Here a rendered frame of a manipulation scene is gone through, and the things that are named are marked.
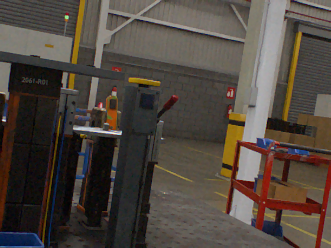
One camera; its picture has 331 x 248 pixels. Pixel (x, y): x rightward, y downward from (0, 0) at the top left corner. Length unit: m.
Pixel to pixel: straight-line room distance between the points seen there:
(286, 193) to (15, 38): 6.74
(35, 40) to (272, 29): 5.13
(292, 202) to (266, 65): 2.17
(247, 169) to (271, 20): 1.51
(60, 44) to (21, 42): 0.68
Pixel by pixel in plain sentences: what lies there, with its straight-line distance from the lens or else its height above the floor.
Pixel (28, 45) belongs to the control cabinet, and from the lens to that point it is 9.43.
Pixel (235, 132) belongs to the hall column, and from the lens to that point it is 8.49.
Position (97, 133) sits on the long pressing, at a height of 1.00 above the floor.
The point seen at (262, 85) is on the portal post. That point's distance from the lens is 5.33.
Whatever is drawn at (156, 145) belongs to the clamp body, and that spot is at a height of 0.99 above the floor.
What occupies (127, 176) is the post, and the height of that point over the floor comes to 0.92.
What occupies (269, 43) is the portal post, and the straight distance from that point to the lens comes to 5.38.
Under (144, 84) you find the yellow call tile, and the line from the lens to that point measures 1.24.
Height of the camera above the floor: 1.11
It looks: 3 degrees down
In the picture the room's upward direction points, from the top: 9 degrees clockwise
